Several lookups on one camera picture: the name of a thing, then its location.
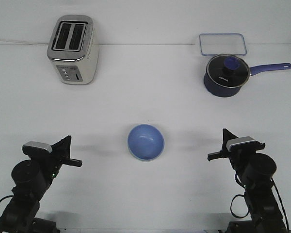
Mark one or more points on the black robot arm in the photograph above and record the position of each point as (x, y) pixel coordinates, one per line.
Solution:
(254, 173)
(32, 178)

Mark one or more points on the blue bowl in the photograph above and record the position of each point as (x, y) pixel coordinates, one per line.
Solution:
(145, 141)

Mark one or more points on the green bowl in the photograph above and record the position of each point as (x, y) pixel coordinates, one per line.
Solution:
(145, 159)

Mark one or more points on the glass pot lid blue knob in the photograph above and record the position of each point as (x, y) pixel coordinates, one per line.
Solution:
(228, 70)

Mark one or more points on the silver two-slot toaster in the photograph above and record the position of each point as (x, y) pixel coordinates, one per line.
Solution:
(73, 49)

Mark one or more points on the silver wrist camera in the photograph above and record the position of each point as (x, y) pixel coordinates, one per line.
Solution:
(238, 141)
(33, 148)

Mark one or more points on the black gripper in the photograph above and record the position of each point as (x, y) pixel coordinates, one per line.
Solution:
(52, 162)
(239, 155)

